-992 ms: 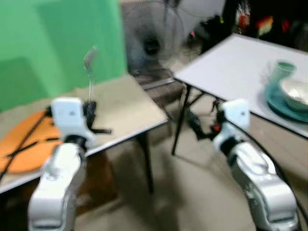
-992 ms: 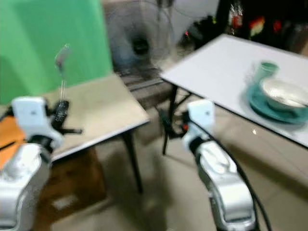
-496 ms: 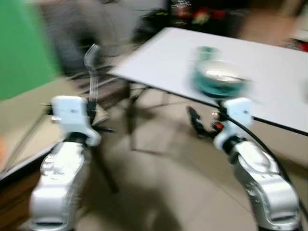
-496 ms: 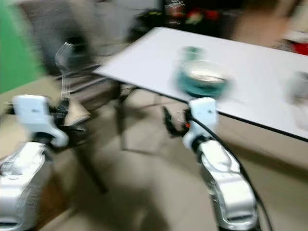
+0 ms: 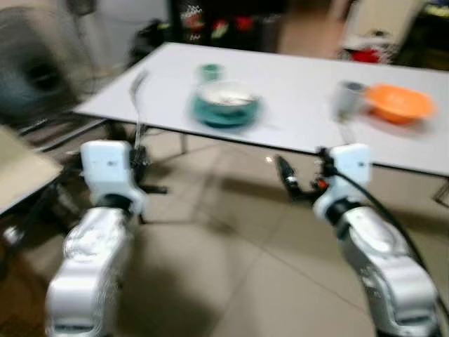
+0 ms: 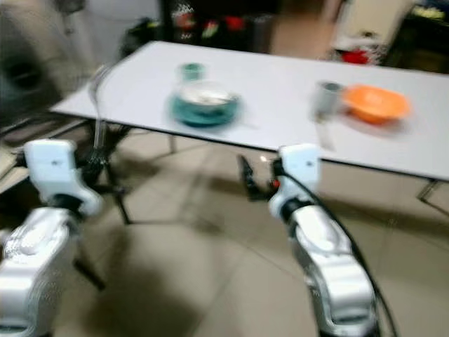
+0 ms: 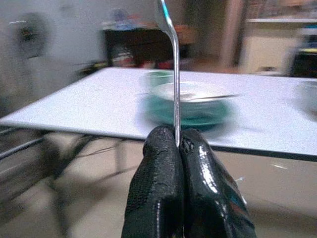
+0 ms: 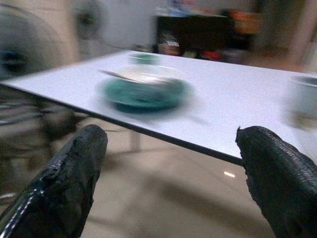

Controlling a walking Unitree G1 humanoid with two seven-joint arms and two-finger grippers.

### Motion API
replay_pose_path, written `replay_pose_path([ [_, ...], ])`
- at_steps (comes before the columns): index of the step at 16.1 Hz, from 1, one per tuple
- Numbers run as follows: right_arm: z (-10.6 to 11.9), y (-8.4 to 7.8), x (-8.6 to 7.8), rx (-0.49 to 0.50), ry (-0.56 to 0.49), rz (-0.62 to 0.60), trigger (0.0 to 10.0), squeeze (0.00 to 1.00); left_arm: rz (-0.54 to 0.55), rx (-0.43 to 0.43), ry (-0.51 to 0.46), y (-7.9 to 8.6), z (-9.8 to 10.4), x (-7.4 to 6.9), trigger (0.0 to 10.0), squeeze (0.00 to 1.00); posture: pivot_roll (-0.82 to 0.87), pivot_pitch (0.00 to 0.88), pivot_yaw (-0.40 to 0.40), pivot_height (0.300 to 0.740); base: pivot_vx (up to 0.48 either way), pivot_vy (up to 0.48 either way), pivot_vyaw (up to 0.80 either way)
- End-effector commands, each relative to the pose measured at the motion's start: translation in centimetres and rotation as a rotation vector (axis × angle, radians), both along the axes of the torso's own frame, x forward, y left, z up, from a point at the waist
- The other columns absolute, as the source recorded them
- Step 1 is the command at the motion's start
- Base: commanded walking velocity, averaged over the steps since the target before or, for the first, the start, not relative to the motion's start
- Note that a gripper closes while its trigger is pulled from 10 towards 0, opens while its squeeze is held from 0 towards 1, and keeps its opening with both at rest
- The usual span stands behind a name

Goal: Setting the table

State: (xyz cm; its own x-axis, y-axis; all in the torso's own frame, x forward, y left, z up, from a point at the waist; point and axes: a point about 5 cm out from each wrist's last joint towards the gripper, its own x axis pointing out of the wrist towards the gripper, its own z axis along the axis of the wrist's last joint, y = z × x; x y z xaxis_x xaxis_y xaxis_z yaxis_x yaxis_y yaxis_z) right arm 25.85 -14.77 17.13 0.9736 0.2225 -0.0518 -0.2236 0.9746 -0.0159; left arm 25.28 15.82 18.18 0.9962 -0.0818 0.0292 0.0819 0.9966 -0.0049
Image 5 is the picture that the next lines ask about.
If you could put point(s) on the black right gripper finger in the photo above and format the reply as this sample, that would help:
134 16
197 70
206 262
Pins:
285 175

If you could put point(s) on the silver metal fork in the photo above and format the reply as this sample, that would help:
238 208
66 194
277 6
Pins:
137 112

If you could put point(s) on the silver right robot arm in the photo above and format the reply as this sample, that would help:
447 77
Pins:
386 267

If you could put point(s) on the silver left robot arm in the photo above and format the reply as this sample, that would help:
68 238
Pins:
91 267

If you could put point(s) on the teal plate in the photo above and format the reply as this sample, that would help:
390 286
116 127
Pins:
224 119

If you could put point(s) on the grey cup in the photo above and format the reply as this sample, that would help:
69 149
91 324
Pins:
347 102

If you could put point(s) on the white table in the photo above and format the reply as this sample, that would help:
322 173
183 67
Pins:
302 77

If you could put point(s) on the white bowl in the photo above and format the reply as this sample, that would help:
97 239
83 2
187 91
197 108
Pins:
226 95

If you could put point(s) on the orange bowl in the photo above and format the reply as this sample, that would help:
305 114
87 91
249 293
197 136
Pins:
400 104

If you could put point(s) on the small green cup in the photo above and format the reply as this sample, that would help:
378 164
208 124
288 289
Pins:
210 72

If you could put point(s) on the beige board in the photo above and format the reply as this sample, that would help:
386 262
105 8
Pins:
21 175

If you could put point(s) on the grey standing fan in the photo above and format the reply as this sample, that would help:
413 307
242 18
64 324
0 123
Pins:
42 74

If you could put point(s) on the red object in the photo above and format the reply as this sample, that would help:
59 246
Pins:
366 56

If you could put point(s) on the dark cabinet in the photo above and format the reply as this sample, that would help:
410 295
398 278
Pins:
210 21

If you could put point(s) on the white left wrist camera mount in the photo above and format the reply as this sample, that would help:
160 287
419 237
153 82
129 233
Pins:
105 168

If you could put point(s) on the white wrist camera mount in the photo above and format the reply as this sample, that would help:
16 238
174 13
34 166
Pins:
351 168
105 168

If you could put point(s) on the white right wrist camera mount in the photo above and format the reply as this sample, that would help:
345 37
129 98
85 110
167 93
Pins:
351 168

